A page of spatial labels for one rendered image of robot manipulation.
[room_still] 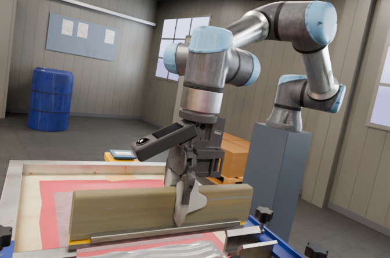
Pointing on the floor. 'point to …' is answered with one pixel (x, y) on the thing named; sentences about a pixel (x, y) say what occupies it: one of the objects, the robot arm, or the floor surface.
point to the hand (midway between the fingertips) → (170, 214)
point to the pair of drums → (50, 99)
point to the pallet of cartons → (233, 160)
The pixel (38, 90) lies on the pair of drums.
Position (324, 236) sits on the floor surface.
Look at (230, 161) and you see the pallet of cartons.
